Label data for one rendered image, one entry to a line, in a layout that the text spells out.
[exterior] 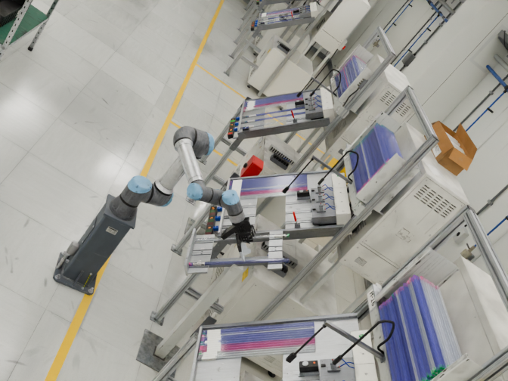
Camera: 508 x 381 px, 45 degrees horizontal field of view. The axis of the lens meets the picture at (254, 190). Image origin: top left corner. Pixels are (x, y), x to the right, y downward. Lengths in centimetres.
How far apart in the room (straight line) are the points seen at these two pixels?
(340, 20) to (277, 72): 99
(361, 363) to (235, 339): 60
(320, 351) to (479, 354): 68
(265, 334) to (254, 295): 97
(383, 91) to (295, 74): 344
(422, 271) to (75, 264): 197
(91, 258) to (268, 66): 490
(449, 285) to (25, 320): 210
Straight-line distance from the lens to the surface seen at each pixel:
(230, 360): 272
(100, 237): 351
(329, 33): 788
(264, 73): 802
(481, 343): 238
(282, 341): 274
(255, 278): 365
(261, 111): 512
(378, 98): 470
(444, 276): 263
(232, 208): 290
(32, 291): 359
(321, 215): 348
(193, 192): 288
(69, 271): 369
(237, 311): 382
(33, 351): 335
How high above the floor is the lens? 249
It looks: 25 degrees down
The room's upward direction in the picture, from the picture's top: 40 degrees clockwise
